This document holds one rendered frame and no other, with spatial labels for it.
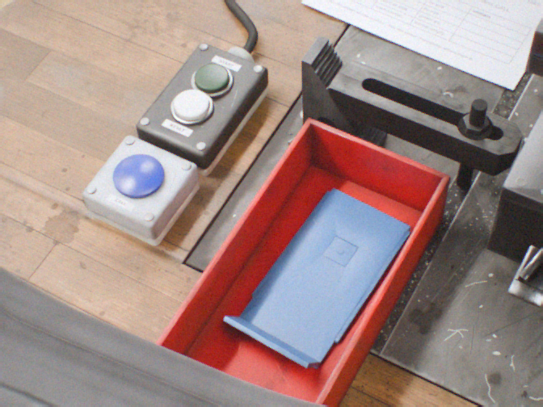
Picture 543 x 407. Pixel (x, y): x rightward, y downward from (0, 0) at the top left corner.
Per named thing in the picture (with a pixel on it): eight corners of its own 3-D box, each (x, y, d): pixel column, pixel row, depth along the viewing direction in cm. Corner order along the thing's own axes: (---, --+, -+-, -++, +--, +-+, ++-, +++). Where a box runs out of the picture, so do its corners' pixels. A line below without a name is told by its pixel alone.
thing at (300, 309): (225, 337, 74) (222, 319, 72) (333, 190, 81) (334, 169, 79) (306, 384, 72) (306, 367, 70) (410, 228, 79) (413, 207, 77)
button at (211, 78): (190, 97, 86) (187, 81, 84) (208, 73, 87) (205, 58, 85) (219, 109, 85) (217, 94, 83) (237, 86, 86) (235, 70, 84)
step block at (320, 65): (302, 131, 85) (300, 60, 78) (318, 106, 87) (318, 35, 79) (371, 160, 83) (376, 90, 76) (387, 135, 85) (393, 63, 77)
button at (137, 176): (107, 195, 80) (102, 181, 79) (134, 159, 82) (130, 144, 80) (149, 215, 79) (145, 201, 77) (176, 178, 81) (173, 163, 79)
